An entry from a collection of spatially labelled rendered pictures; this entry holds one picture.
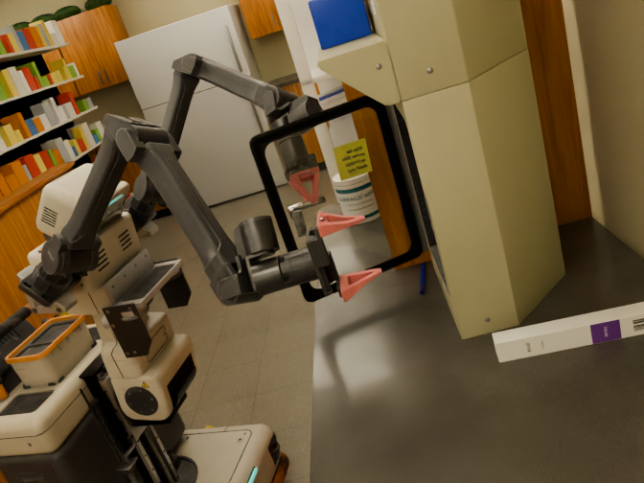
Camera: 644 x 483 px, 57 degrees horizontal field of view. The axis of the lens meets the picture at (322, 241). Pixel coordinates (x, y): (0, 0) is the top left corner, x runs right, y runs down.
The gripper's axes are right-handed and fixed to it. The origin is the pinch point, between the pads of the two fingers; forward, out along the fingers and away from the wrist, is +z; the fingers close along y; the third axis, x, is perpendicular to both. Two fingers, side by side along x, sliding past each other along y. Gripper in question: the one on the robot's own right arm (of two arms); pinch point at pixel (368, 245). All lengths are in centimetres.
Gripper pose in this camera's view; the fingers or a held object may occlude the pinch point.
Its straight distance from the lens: 97.4
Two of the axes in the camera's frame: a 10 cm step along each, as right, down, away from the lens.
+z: 9.5, -2.9, -1.1
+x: 0.0, -3.6, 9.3
